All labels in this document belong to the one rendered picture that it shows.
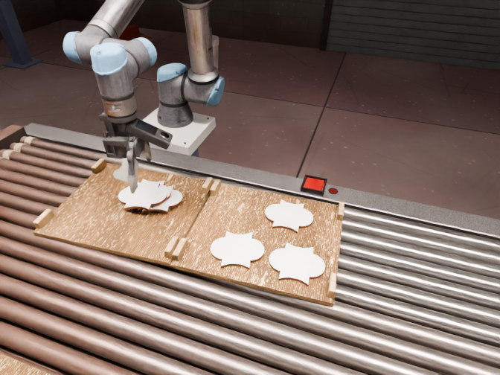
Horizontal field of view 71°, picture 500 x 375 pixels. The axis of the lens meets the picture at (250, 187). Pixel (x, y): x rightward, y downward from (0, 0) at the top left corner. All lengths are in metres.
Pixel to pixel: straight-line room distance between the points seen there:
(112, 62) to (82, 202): 0.49
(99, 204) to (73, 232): 0.12
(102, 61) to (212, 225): 0.50
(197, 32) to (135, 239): 0.70
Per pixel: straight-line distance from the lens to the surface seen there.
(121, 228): 1.06
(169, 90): 1.45
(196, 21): 1.26
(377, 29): 5.52
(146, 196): 1.08
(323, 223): 1.04
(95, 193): 1.20
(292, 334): 0.84
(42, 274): 1.05
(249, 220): 1.02
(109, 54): 0.85
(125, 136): 0.95
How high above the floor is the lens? 1.65
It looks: 39 degrees down
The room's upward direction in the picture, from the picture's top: 1 degrees clockwise
